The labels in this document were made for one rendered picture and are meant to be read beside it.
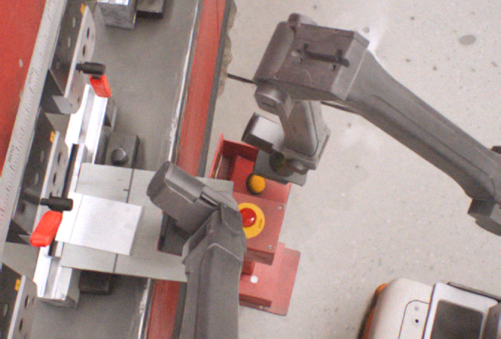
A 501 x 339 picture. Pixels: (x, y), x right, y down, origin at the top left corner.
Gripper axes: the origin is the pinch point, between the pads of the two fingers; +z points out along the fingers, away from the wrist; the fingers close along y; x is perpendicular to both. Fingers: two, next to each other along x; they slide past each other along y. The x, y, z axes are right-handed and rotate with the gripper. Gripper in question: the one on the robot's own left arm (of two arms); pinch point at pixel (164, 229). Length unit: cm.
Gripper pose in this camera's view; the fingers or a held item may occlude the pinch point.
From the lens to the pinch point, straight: 120.5
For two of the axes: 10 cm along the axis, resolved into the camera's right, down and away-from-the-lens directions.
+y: -1.2, 9.4, -3.3
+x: 8.5, 2.7, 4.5
